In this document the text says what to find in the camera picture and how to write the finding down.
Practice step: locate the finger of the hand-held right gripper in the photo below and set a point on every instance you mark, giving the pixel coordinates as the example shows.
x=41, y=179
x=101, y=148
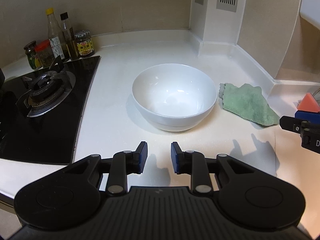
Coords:
x=307, y=115
x=288, y=123

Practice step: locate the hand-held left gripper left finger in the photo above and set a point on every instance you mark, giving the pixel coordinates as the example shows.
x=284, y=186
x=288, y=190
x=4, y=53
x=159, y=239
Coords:
x=143, y=157

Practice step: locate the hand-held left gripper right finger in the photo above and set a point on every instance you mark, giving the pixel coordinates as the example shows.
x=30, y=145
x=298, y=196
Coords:
x=174, y=158

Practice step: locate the green microfiber cloth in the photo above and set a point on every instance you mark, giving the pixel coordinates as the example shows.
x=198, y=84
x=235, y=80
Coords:
x=245, y=102

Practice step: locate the white ceramic bowl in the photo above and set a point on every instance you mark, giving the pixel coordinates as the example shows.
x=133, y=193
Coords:
x=172, y=92

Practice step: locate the orange sponge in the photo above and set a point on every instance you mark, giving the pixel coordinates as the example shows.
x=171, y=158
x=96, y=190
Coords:
x=310, y=103

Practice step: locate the black glass gas stove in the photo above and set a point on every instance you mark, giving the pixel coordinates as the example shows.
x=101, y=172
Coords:
x=50, y=130

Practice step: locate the dark sauce bottle yellow label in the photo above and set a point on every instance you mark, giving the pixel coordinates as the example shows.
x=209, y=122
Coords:
x=85, y=47

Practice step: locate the gas burner with grate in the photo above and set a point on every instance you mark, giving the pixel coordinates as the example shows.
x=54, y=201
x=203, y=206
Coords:
x=42, y=83

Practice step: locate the black cap oil bottle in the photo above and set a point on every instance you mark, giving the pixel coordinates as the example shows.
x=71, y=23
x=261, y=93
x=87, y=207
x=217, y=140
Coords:
x=68, y=40

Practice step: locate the red lid jar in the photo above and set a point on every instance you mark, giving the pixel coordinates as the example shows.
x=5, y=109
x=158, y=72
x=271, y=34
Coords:
x=46, y=55

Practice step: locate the dark lid green jar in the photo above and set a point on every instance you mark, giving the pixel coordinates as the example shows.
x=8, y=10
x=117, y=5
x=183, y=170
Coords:
x=33, y=58

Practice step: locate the yellow cap sauce bottle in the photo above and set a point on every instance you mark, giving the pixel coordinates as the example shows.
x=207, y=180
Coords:
x=55, y=37

